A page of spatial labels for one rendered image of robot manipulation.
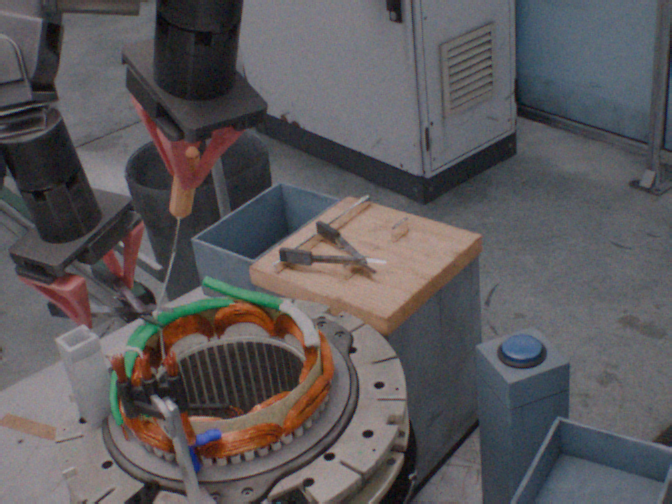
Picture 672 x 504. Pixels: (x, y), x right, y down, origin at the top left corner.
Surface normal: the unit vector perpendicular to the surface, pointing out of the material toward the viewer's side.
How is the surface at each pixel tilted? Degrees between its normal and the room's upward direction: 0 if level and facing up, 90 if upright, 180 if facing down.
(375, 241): 0
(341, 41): 90
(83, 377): 90
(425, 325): 90
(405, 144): 90
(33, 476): 0
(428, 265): 0
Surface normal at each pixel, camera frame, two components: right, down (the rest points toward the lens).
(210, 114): 0.17, -0.69
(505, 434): -0.93, 0.27
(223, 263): -0.62, 0.47
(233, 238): 0.77, 0.26
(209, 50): 0.38, 0.71
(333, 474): -0.11, -0.84
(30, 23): 0.01, 0.15
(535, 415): 0.35, 0.47
